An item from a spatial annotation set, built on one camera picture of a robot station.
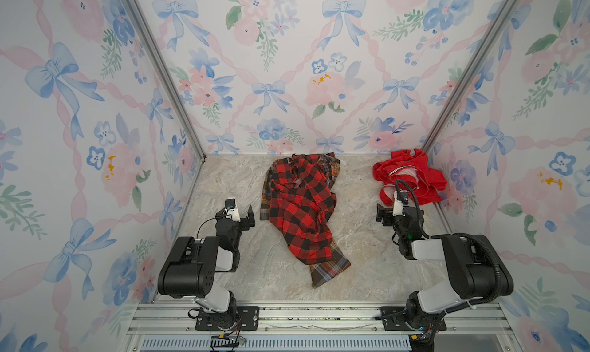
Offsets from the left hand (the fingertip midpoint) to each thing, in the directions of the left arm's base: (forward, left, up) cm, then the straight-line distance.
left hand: (239, 205), depth 91 cm
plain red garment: (+16, -72, +4) cm, 74 cm away
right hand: (+3, -61, -2) cm, 61 cm away
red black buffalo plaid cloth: (+2, -25, -1) cm, 25 cm away
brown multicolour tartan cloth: (-22, -33, -8) cm, 40 cm away
